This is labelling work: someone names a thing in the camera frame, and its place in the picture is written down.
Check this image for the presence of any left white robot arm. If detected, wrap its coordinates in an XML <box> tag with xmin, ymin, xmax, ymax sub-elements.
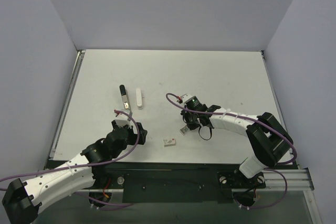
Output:
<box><xmin>2</xmin><ymin>121</ymin><xmax>148</xmax><ymax>223</ymax></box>

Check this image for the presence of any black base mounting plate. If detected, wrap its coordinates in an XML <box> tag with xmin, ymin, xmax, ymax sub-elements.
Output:
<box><xmin>90</xmin><ymin>162</ymin><xmax>266</xmax><ymax>203</ymax></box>

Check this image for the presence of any white stapler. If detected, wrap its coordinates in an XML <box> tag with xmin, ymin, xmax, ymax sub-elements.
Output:
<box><xmin>135</xmin><ymin>88</ymin><xmax>143</xmax><ymax>109</ymax></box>

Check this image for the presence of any staple box with red label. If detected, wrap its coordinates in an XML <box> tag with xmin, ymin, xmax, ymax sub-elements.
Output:
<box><xmin>163</xmin><ymin>138</ymin><xmax>176</xmax><ymax>147</ymax></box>

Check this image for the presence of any small metal stapler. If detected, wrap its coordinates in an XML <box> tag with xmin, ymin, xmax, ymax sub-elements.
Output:
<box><xmin>119</xmin><ymin>84</ymin><xmax>131</xmax><ymax>110</ymax></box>

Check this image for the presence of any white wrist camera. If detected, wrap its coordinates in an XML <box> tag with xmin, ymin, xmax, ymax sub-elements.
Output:
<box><xmin>114</xmin><ymin>109</ymin><xmax>132</xmax><ymax>127</ymax></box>
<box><xmin>177</xmin><ymin>94</ymin><xmax>195</xmax><ymax>104</ymax></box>

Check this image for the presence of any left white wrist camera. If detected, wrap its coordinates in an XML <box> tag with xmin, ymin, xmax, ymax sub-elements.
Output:
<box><xmin>114</xmin><ymin>109</ymin><xmax>132</xmax><ymax>127</ymax></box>

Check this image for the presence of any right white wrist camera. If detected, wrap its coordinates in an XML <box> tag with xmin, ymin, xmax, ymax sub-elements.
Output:
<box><xmin>177</xmin><ymin>94</ymin><xmax>195</xmax><ymax>104</ymax></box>

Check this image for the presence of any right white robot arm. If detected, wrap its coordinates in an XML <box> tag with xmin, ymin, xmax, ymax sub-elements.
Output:
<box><xmin>177</xmin><ymin>94</ymin><xmax>293</xmax><ymax>187</ymax></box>

